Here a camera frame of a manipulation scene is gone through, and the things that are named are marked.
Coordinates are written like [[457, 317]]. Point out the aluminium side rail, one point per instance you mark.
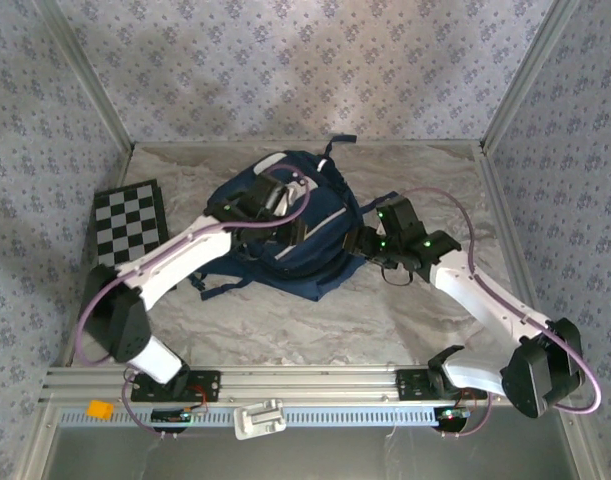
[[491, 172]]

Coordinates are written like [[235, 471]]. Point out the aluminium front rail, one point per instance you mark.
[[310, 385]]

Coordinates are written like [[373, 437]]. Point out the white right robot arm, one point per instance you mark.
[[475, 295]]

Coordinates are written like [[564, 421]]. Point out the small circuit board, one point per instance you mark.
[[452, 415], [170, 416]]

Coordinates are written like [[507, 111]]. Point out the black grey checkerboard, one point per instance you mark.
[[127, 225]]

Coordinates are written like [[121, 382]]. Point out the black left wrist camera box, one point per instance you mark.
[[265, 195]]

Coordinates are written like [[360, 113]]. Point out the aluminium frame post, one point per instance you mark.
[[87, 75], [530, 75]]

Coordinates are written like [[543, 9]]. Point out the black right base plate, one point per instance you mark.
[[412, 382]]

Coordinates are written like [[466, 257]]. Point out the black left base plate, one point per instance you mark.
[[205, 385]]

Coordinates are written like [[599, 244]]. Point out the white plastic bracket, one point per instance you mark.
[[260, 420]]

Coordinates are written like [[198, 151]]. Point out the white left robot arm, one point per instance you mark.
[[185, 250]]

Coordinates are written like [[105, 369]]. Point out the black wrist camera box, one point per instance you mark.
[[265, 195], [400, 217]]

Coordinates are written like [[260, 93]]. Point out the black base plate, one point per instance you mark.
[[205, 385], [412, 382]]

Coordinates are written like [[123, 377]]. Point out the orange plastic block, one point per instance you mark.
[[100, 410]]

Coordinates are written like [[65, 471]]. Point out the navy blue student backpack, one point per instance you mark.
[[310, 265]]

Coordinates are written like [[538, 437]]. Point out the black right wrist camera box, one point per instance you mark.
[[400, 217]]

